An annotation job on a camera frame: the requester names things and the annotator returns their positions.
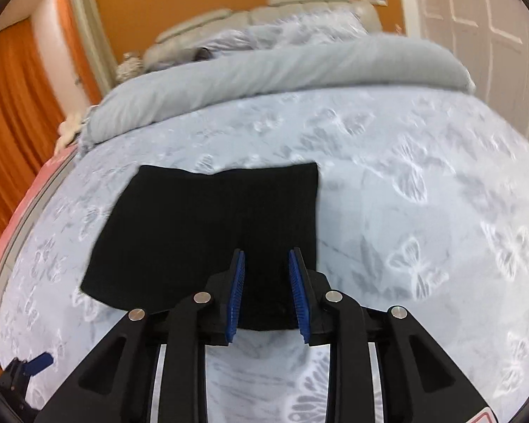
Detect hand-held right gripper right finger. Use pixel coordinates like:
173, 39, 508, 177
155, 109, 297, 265
288, 247, 495, 423

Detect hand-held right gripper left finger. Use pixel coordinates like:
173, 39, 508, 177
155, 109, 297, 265
48, 249, 248, 423

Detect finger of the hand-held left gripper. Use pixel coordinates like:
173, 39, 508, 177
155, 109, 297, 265
0, 352, 55, 401

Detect black pants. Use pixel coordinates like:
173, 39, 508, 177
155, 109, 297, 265
80, 162, 321, 332

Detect bed with butterfly print sheet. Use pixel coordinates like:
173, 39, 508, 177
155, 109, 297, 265
0, 84, 529, 423

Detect pink cloth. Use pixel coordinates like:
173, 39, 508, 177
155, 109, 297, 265
0, 141, 81, 285

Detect grey duvet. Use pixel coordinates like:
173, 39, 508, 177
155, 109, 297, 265
83, 35, 477, 153

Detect cream flower-shaped plush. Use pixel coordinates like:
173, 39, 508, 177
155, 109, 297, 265
56, 112, 90, 149

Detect orange curtain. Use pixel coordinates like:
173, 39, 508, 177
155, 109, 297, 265
0, 22, 69, 250

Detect small pale plush toy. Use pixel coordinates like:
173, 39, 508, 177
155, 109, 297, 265
115, 50, 144, 84

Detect butterfly print pillow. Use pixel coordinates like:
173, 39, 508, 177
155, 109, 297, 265
198, 9, 371, 56

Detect beige padded headboard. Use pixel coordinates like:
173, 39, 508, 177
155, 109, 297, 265
142, 0, 382, 71

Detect white panelled wardrobe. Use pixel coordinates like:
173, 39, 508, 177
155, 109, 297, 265
412, 0, 529, 161

